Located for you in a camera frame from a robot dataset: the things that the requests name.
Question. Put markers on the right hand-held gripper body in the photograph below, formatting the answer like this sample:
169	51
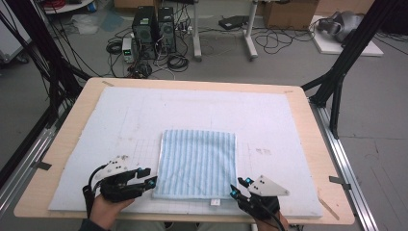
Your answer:
266	189

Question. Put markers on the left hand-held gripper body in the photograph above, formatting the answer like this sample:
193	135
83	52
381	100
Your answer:
117	189

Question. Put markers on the blue striped towel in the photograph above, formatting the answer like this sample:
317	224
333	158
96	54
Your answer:
197	163

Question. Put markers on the person's left hand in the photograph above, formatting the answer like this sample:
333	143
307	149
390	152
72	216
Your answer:
106	211

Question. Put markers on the person's right hand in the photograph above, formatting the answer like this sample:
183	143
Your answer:
272	224

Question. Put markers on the small white label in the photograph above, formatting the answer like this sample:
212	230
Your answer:
215	202

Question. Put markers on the white foam mat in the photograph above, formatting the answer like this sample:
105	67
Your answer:
144	106

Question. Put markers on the grey tape piece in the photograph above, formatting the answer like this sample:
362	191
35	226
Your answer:
41	165
340	181

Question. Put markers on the brown tape piece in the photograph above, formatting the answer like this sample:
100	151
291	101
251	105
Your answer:
107	83

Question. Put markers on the grey power supply unit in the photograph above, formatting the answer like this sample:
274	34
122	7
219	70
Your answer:
128	49

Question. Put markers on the black computer tower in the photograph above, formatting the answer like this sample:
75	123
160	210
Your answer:
144	29
166	32

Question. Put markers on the white desk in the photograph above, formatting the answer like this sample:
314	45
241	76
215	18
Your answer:
196	32

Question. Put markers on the teal floor sheet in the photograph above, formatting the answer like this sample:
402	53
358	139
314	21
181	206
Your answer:
112	21

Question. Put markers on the white floor board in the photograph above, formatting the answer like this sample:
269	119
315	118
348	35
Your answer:
333	48

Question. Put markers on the clear plastic bag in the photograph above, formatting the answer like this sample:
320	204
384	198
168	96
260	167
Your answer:
85	25

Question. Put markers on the flat black device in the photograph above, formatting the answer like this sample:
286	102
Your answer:
232	21

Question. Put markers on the small cardboard box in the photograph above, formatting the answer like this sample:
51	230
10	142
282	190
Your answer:
134	3

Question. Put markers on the large cardboard box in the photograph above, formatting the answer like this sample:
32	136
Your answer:
290	14

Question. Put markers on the round white table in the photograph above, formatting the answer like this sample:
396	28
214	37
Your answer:
67	8

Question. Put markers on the grey helmet-shaped device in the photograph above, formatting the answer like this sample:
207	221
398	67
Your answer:
343	22

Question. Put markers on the right aluminium rail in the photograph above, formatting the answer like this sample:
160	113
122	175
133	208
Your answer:
349	183

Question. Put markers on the aluminium rail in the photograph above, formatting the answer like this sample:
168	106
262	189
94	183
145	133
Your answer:
29	160
349	183

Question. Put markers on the left aluminium rail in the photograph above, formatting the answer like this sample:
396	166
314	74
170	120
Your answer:
29	160

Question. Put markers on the left black metal frame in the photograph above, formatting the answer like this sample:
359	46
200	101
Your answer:
41	41

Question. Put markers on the black metal frame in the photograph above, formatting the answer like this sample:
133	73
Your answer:
41	41
352	48

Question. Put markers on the right black metal frame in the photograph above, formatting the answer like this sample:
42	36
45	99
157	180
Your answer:
352	48

